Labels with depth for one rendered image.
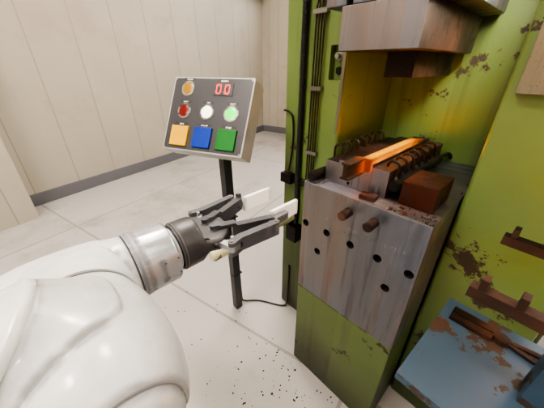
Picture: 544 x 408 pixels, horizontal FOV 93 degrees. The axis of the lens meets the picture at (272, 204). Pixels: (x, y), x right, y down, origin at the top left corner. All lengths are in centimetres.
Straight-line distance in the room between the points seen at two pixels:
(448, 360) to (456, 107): 81
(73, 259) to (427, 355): 67
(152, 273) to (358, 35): 68
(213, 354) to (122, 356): 130
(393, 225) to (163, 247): 55
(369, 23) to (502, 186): 50
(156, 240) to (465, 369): 65
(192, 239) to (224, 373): 109
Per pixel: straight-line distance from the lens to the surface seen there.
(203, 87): 107
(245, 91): 98
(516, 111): 81
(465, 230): 90
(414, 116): 122
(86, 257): 35
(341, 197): 77
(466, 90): 117
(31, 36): 342
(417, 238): 71
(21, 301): 22
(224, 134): 95
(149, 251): 37
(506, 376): 79
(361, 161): 73
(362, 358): 109
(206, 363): 147
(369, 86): 110
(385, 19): 74
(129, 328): 21
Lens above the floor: 124
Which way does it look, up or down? 28 degrees down
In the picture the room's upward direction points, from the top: straight up
